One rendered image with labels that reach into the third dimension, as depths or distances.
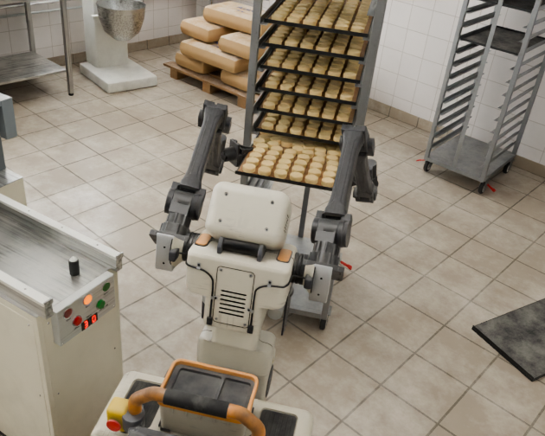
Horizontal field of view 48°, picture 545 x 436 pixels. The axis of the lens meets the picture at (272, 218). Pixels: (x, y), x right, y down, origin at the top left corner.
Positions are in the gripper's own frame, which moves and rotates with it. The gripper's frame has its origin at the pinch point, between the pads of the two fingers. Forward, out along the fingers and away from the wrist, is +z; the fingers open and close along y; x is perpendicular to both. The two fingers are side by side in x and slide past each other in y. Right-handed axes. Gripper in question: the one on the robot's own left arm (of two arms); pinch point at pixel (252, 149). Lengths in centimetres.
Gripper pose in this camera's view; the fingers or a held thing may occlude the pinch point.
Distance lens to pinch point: 254.6
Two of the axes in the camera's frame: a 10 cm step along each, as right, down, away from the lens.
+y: -1.0, 8.4, 5.3
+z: 8.3, -2.3, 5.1
